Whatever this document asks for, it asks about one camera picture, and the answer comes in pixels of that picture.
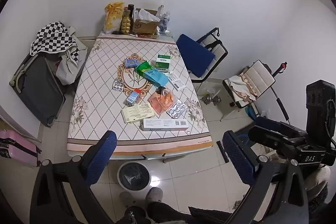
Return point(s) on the grey fluffy slipper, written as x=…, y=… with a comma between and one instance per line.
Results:
x=155, y=193

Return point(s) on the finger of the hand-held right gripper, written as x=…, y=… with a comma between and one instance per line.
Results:
x=267, y=122
x=273, y=138

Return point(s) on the black and white checkered cloth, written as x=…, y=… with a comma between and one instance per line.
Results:
x=52, y=37

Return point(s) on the white crumpled plastic bag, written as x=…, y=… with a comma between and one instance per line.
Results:
x=145, y=15

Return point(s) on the white table leg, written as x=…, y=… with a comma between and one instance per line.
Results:
x=170, y=160

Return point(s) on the green and white medicine box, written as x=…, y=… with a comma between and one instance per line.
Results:
x=162, y=63

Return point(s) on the beige cloth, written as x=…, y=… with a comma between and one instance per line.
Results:
x=241, y=86

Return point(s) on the white padded chair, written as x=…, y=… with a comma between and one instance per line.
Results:
x=260, y=74

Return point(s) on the person's right forearm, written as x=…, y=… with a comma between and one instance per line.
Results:
x=319, y=179

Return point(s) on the metal dumbbell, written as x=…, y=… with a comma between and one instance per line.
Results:
x=210, y=100

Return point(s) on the black pole with red knob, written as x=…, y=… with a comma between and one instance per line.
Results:
x=282, y=65

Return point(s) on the small silver blister pack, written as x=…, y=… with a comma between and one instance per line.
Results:
x=117, y=85

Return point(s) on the white bin with black liner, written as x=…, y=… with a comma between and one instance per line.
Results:
x=134, y=176

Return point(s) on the pale yellow flat box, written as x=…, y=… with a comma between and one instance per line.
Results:
x=137, y=113

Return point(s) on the grey suitcase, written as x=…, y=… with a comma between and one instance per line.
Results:
x=39, y=90

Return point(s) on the orange plastic bag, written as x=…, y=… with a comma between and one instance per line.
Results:
x=158, y=104

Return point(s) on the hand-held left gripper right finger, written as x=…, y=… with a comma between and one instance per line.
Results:
x=239, y=158

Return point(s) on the blue cushioned folding chair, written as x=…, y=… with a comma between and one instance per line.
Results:
x=195, y=53

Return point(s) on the large silver blister pack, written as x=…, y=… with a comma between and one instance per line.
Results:
x=177, y=109

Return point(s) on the pink suitcase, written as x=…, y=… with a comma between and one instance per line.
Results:
x=15, y=148

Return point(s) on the long white box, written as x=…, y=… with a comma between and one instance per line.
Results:
x=164, y=124

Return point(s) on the golden cooking oil bottle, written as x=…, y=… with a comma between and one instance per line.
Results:
x=126, y=22

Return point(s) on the diamond patterned floral tablecloth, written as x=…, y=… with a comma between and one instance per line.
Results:
x=105, y=61

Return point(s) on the printed medicine blister card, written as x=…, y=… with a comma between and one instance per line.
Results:
x=176, y=81

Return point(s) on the dark bottle with black cap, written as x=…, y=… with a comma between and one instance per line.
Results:
x=131, y=7

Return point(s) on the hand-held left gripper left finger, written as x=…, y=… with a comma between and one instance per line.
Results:
x=101, y=158

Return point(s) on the yellow snack bag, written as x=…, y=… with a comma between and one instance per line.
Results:
x=113, y=16

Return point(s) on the green and blue plastic packet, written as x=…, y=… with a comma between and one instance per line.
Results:
x=156, y=78

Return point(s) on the clear plastic bottle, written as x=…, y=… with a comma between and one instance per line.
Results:
x=161, y=11

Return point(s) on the small blue packet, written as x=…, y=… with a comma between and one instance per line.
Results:
x=130, y=63

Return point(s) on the brown cardboard box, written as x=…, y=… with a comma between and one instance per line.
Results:
x=144, y=27

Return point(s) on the white cloth bag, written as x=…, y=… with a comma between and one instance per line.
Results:
x=69, y=67

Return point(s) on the small blue and orange box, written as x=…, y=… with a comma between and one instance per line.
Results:
x=132, y=98

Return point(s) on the clear bottle with blue label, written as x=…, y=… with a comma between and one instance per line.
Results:
x=164, y=22

